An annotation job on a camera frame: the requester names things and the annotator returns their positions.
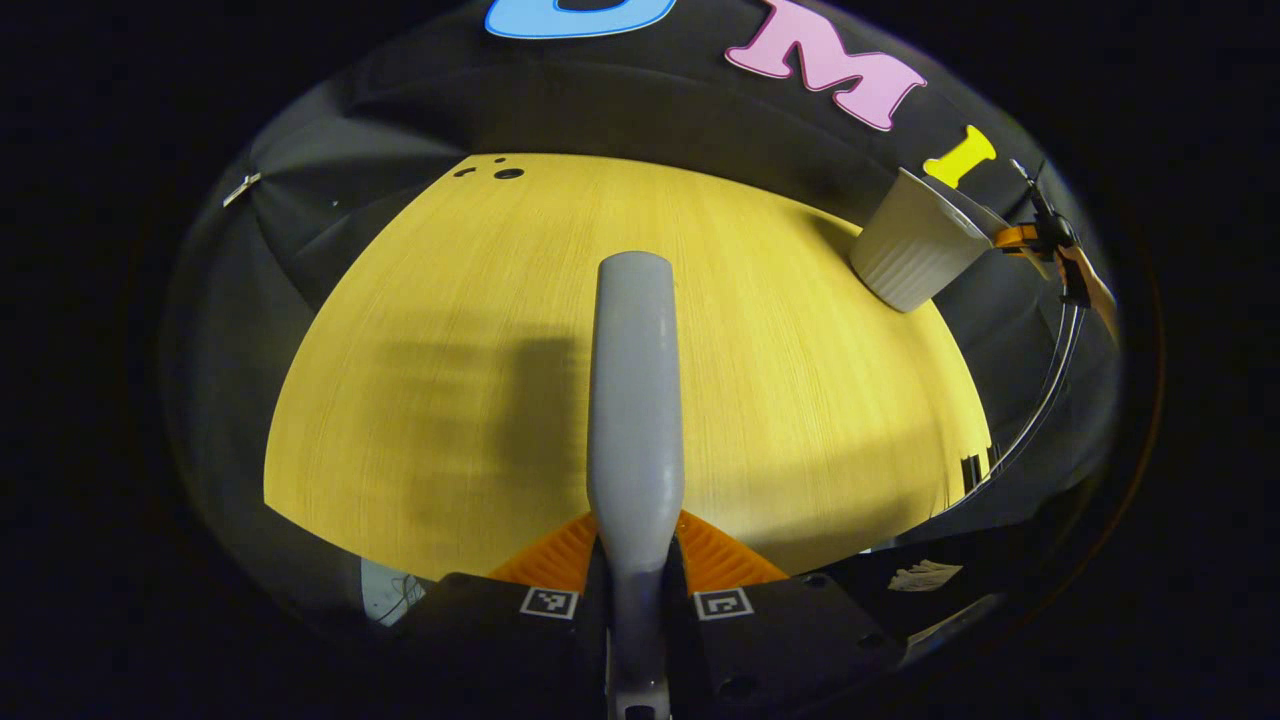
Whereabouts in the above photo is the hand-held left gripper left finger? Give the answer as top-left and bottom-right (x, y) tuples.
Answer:
(400, 512), (613, 720)

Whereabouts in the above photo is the black backdrop cloth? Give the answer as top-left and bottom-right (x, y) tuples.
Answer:
(165, 0), (1121, 641)

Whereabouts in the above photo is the white ribbed garbage bin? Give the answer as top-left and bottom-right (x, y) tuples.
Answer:
(848, 167), (1011, 314)

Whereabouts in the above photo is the white crumpled paper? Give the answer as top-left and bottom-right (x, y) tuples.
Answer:
(886, 560), (964, 593)

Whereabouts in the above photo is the white plastic sheet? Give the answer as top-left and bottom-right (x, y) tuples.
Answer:
(360, 558), (429, 627)

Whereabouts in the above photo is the small grey broom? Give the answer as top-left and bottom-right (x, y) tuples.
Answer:
(586, 251), (687, 720)

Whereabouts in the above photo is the black cable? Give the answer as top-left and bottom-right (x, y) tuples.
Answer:
(940, 305), (1086, 511)

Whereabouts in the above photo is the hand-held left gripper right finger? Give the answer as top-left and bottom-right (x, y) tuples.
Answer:
(662, 510), (906, 720)

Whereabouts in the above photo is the grey dustpan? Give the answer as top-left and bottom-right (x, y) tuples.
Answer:
(935, 180), (1056, 283)

